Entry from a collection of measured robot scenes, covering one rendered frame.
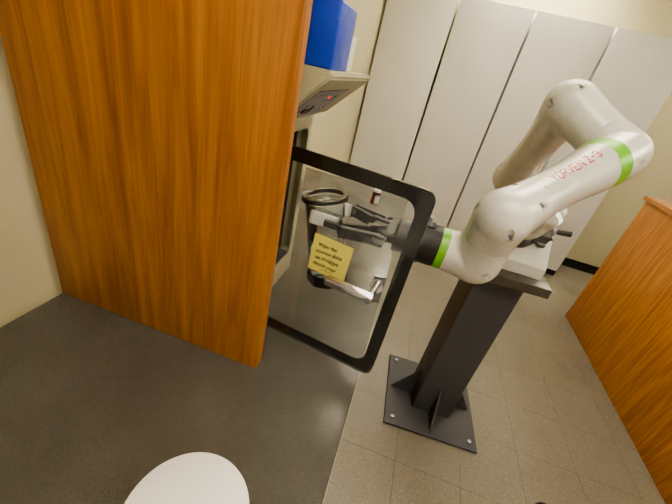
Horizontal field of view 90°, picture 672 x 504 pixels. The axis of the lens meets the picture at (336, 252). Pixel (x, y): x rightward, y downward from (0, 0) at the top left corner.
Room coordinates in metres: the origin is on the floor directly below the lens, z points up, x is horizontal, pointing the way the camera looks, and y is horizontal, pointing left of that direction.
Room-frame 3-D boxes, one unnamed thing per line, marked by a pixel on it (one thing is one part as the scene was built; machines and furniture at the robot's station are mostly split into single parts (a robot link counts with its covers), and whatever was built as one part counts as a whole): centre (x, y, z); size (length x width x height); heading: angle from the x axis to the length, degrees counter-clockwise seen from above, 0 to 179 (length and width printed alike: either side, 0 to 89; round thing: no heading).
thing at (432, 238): (0.69, -0.19, 1.22); 0.09 x 0.06 x 0.12; 170
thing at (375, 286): (0.49, -0.04, 1.20); 0.10 x 0.05 x 0.03; 73
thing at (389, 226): (0.54, 0.02, 1.19); 0.30 x 0.01 x 0.40; 73
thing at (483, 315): (1.33, -0.70, 0.45); 0.48 x 0.48 x 0.90; 84
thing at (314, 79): (0.72, 0.10, 1.46); 0.32 x 0.12 x 0.10; 171
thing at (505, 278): (1.33, -0.70, 0.92); 0.32 x 0.32 x 0.04; 84
